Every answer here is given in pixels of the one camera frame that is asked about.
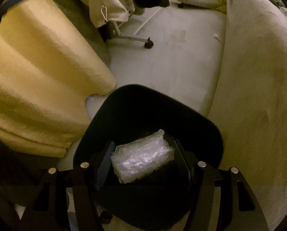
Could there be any black trash bin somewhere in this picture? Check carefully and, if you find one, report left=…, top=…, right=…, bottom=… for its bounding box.
left=73, top=85, right=223, bottom=230

